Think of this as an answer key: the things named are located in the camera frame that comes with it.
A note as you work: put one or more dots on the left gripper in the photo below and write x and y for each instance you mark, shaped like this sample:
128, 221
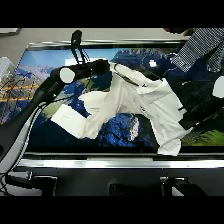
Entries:
99, 67

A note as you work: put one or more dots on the white long-sleeved shirt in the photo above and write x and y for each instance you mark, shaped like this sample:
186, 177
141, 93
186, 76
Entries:
156, 100

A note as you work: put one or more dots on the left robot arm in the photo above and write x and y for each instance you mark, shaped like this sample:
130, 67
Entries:
50, 87

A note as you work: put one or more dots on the dark blue garment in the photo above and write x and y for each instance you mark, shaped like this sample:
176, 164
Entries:
186, 87

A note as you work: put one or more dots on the checked shirt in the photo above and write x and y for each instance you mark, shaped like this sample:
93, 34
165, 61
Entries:
200, 46

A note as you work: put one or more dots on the silver frame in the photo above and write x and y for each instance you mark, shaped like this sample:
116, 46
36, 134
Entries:
116, 163

